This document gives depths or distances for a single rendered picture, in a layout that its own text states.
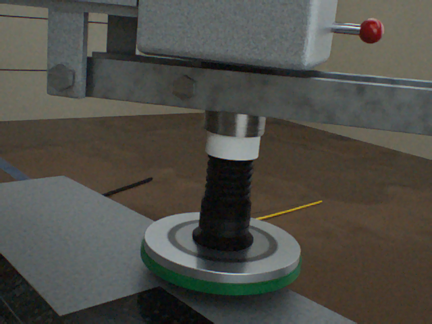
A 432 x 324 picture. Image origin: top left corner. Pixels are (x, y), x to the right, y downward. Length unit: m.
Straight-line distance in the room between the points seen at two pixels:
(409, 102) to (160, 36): 0.28
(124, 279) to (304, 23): 0.41
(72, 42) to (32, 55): 5.17
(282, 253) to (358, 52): 5.76
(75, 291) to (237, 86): 0.32
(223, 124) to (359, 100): 0.17
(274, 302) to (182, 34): 0.36
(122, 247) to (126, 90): 0.27
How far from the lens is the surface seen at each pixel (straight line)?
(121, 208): 1.03
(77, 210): 1.02
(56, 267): 0.81
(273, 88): 0.66
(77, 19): 0.71
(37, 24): 5.88
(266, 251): 0.76
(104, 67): 0.72
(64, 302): 0.73
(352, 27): 0.77
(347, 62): 6.54
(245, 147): 0.71
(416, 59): 6.07
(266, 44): 0.61
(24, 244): 0.89
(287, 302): 0.76
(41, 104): 5.99
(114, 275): 0.79
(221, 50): 0.62
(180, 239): 0.76
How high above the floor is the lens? 1.17
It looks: 14 degrees down
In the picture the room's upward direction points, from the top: 6 degrees clockwise
